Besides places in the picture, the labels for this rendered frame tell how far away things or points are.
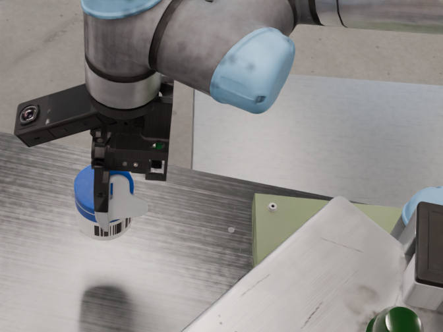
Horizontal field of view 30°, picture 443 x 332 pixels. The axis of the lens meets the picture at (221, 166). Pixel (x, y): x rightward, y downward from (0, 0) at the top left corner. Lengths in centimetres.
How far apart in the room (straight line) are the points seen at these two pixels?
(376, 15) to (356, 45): 192
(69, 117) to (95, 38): 13
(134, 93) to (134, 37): 8
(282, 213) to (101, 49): 50
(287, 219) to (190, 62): 50
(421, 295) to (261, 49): 35
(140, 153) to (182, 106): 154
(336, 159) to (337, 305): 89
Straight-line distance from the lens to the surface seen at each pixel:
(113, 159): 88
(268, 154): 127
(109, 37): 74
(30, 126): 88
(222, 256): 115
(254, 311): 39
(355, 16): 77
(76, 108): 86
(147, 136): 87
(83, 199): 97
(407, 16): 75
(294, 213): 118
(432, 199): 96
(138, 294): 112
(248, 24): 72
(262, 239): 114
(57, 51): 254
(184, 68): 71
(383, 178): 128
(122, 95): 79
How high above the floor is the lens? 182
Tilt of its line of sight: 53 degrees down
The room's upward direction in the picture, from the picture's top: 10 degrees clockwise
